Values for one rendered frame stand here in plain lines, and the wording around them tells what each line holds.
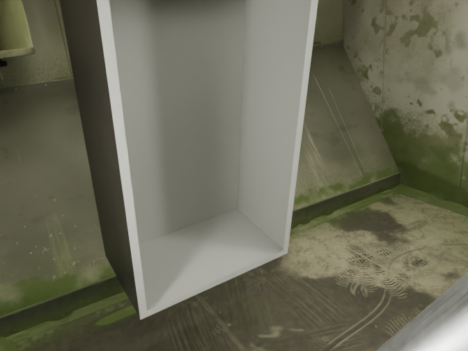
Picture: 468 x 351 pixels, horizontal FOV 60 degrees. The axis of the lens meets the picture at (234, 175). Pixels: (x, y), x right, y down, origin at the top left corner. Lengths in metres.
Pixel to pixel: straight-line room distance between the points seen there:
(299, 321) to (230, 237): 0.53
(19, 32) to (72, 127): 0.55
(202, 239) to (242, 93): 0.60
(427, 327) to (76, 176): 2.09
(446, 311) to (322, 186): 2.49
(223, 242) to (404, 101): 1.89
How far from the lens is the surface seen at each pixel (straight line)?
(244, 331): 1.89
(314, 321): 1.93
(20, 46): 2.11
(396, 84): 3.11
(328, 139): 2.91
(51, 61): 2.45
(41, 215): 2.22
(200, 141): 1.54
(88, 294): 2.19
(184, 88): 1.43
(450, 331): 0.27
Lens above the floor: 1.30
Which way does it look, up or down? 21 degrees down
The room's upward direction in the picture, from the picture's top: 5 degrees counter-clockwise
